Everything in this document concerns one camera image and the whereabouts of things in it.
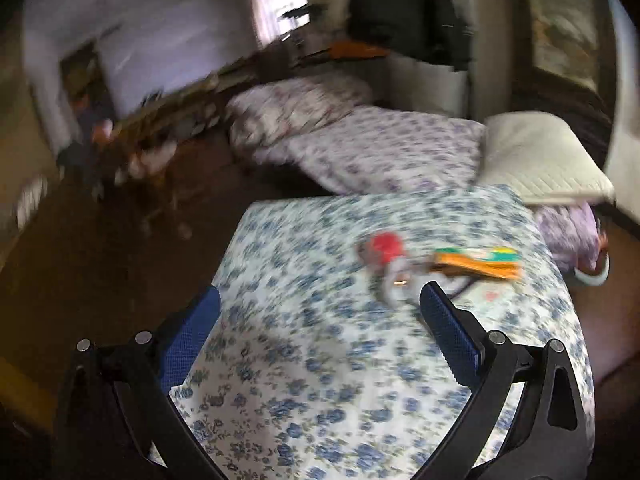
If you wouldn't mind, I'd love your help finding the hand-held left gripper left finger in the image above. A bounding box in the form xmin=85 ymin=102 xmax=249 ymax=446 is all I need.
xmin=52 ymin=286 xmax=226 ymax=480

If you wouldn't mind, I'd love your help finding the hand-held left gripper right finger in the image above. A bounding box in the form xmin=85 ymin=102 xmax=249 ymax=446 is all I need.
xmin=410 ymin=281 xmax=591 ymax=480

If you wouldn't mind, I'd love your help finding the orange packet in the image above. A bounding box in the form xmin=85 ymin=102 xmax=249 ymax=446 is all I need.
xmin=430 ymin=246 xmax=525 ymax=282

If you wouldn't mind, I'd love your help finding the red and white toy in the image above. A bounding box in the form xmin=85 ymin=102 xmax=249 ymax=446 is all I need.
xmin=356 ymin=232 xmax=426 ymax=308

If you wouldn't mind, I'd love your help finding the blue floral tablecloth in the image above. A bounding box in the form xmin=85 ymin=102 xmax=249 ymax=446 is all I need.
xmin=170 ymin=185 xmax=596 ymax=480

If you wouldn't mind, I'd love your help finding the purple floral cloth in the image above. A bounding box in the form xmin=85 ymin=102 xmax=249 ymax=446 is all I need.
xmin=535 ymin=202 xmax=601 ymax=271

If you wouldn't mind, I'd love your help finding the yellow object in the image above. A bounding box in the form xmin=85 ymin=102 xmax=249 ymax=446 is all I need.
xmin=0 ymin=355 xmax=57 ymax=432

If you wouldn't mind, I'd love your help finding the floral bed sheet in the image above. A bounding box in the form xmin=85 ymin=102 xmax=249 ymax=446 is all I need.
xmin=285 ymin=107 xmax=488 ymax=196

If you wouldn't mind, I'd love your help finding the cream pillow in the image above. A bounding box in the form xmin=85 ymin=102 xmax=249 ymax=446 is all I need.
xmin=480 ymin=112 xmax=616 ymax=206

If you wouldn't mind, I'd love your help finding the white cabinet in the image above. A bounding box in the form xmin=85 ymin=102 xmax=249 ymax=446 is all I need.
xmin=387 ymin=55 xmax=469 ymax=118

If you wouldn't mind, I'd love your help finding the floral pillow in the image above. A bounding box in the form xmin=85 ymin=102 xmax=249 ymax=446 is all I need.
xmin=227 ymin=77 xmax=373 ymax=161

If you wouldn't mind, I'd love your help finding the orange board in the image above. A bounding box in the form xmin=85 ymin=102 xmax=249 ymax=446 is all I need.
xmin=330 ymin=40 xmax=390 ymax=59

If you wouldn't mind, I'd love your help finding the black coat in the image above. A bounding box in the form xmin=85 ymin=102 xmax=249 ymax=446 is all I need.
xmin=347 ymin=0 xmax=473 ymax=68

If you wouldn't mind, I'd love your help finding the black metal stand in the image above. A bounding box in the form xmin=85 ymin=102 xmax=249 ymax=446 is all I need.
xmin=280 ymin=2 xmax=331 ymax=61

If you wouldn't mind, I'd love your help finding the white wall sheet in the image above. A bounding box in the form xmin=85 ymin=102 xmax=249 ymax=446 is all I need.
xmin=97 ymin=0 xmax=261 ymax=111

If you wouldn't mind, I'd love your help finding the framed wall painting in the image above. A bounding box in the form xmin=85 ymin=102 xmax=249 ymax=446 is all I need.
xmin=520 ymin=0 xmax=613 ymax=91

